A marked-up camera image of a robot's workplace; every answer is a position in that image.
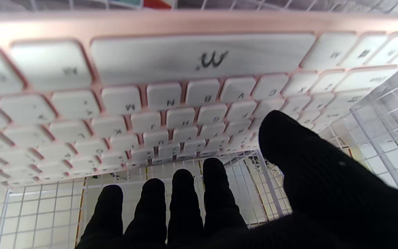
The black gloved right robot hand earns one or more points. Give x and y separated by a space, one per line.
340 200

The pink keyboard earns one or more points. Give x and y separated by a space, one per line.
185 58

